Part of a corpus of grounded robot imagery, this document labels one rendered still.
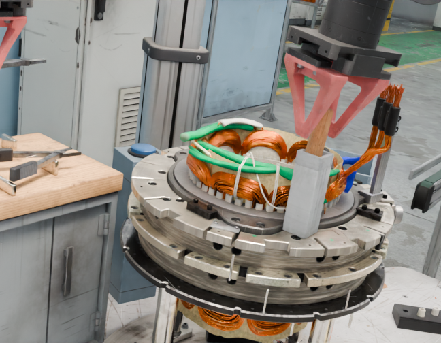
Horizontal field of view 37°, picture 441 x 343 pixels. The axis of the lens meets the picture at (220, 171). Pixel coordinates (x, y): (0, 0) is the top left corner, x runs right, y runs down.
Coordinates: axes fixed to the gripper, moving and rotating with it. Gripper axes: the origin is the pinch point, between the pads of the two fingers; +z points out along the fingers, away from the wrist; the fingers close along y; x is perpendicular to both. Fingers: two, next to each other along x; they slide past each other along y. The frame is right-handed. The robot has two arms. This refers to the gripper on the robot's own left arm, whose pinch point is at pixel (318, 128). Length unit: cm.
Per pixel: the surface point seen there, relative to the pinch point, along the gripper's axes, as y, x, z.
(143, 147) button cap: 8.0, 38.8, 19.2
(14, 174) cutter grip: -19.6, 23.8, 15.6
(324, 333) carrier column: 6.6, -4.9, 23.0
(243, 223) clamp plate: -4.6, 1.7, 11.3
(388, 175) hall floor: 331, 194, 113
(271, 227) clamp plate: -2.4, -0.2, 11.0
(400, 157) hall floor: 377, 218, 111
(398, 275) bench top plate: 63, 19, 40
